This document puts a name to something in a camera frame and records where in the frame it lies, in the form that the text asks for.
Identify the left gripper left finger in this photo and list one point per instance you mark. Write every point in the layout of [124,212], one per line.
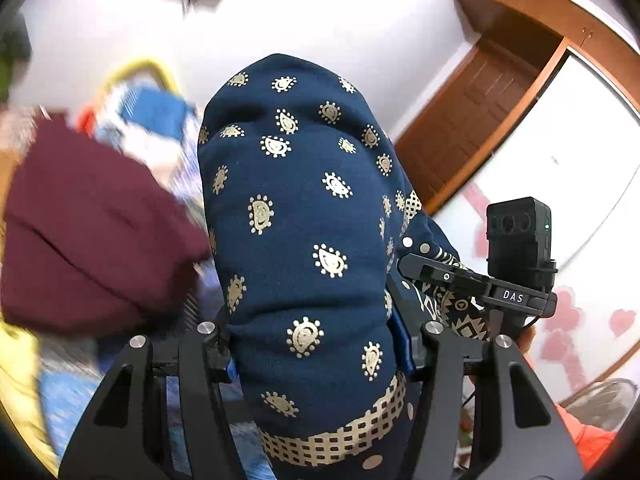
[124,432]

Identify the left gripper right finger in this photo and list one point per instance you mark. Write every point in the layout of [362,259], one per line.
[518,433]

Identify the navy patterned hoodie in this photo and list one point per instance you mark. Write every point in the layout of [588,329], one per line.
[309,208]

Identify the person's right hand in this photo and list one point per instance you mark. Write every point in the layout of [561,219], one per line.
[525,340]

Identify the blue patchwork bedsheet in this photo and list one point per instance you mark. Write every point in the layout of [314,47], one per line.
[160,129]

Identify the yellow printed garment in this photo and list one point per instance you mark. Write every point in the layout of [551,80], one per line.
[20,395]

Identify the maroon folded garment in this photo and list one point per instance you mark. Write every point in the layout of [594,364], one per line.
[94,246]

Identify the brown wooden door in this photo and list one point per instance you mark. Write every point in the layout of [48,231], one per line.
[521,42]

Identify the black camera box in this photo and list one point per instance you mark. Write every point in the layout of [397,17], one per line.
[519,243]

